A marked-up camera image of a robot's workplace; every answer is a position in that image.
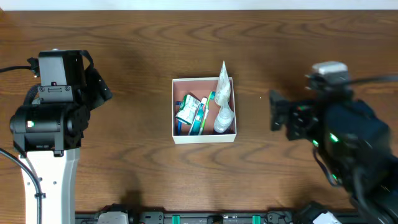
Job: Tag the green and white toothbrush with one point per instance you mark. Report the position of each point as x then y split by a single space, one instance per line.
210 97

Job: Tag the white lotion tube gold cap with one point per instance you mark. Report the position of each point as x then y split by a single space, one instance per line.
223 89

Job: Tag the blue disposable razor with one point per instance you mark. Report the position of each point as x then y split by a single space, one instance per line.
179 123

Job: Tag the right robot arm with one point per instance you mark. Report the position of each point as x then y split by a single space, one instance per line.
350 144

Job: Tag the red green toothpaste tube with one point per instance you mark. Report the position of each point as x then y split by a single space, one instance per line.
195 127

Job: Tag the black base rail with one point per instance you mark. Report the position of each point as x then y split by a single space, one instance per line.
312 213

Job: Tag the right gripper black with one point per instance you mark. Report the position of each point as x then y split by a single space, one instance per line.
296 119

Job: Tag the white box with pink interior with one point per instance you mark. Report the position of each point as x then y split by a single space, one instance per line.
199 88

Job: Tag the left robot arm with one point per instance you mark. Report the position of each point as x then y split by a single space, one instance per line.
48 128

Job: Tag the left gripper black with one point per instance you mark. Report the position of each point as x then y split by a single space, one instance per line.
99 88

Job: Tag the clear foam soap pump bottle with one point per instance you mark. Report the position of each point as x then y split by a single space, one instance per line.
224 119

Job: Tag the green soap bar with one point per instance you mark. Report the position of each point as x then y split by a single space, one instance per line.
188 109

